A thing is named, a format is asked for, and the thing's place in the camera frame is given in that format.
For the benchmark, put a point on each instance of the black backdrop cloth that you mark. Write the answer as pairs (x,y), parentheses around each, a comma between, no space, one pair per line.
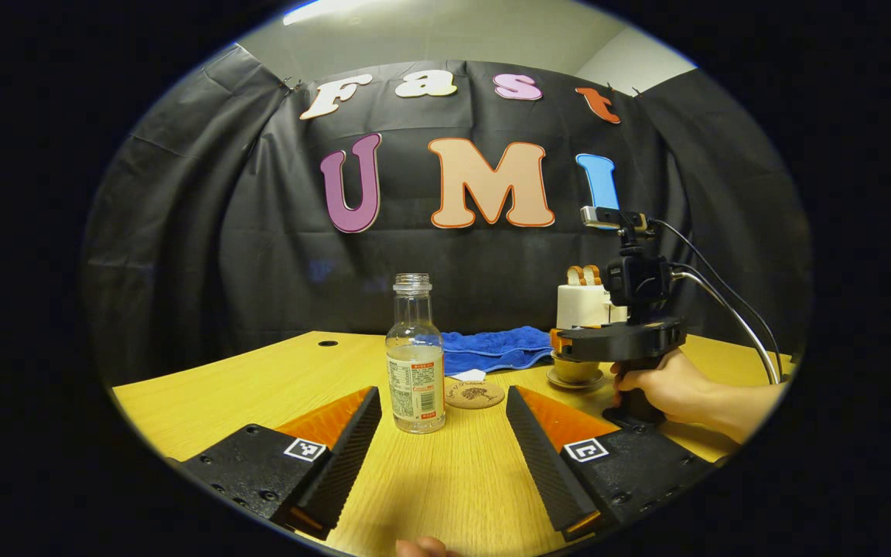
(260,255)

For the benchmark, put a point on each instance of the round cork coaster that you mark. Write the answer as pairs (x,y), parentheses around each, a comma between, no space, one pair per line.
(475,394)

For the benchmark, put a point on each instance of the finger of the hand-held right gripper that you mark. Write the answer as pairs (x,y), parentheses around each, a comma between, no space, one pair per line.
(560,340)

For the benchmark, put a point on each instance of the clear plastic water bottle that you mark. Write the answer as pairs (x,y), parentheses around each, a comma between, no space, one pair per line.
(414,371)

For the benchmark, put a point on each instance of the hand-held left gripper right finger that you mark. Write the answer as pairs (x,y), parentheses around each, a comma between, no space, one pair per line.
(542,464)

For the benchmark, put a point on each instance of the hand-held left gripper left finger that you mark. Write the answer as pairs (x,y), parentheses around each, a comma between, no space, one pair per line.
(345,456)

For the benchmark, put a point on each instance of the cream ceramic teacup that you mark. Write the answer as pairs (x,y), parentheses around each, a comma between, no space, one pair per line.
(575,371)

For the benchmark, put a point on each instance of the white toaster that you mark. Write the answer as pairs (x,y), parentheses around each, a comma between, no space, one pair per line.
(581,308)

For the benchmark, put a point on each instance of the cream ceramic saucer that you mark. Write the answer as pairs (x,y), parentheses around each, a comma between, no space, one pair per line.
(573,384)

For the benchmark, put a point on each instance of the blue towel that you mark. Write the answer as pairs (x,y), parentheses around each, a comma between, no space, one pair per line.
(492,348)

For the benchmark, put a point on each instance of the bread slice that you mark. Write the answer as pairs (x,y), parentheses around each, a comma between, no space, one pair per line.
(592,275)
(574,276)

